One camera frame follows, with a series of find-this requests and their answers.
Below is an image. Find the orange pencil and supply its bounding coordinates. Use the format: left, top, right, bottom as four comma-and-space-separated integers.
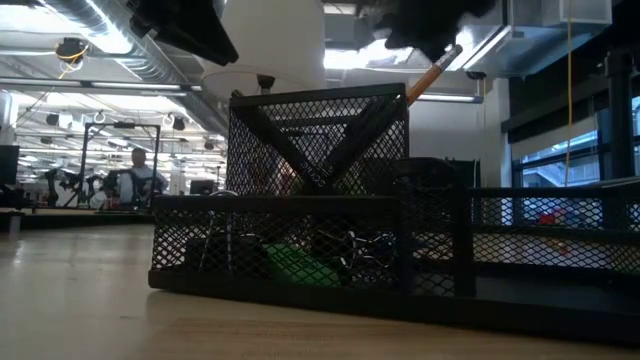
405, 43, 464, 107

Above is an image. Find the black pen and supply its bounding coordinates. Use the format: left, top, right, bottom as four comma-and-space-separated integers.
230, 89, 324, 196
308, 95, 407, 196

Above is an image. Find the black mesh desk organizer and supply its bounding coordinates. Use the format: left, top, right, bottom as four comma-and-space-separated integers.
147, 82, 640, 346

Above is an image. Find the green binder clip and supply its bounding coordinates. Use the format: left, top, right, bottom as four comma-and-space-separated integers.
262, 242, 344, 289

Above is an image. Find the person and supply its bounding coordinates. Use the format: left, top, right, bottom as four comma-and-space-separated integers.
115, 147, 170, 209

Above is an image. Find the red box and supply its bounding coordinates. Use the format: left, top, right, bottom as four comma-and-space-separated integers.
537, 212, 571, 227

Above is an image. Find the black background monitor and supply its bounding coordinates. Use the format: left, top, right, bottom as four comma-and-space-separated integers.
0, 143, 21, 186

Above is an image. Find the black background table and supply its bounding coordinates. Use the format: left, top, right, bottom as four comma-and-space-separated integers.
0, 205, 154, 232

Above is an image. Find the black binder clip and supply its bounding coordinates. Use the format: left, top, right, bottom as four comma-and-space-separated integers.
182, 188, 271, 281
344, 227, 401, 274

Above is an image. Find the wide silver ceiling duct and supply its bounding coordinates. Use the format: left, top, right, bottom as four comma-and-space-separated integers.
459, 0, 614, 79

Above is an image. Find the black metal frame stand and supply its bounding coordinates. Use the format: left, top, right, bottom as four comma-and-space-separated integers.
78, 121, 162, 210

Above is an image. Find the black ceiling dome camera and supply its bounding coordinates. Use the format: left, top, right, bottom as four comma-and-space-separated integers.
53, 36, 91, 65

